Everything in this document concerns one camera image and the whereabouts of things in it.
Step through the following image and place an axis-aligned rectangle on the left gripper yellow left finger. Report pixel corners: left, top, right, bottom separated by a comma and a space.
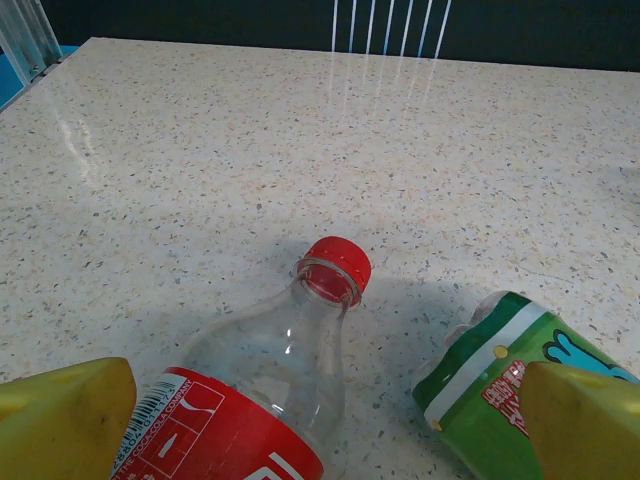
0, 356, 138, 480

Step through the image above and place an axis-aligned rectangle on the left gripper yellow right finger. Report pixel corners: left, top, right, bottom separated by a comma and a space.
518, 361, 640, 480

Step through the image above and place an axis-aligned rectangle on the green and red label bottle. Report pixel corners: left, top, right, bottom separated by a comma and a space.
410, 290, 640, 480

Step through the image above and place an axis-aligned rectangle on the Coca-Cola bottle red cap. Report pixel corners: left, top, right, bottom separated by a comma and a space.
110, 235, 374, 480

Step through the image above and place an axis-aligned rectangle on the blue aluminium table side rail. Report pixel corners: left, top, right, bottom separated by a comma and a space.
0, 43, 81, 114

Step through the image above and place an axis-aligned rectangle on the aluminium frame post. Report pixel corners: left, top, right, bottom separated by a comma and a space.
0, 0, 64, 85

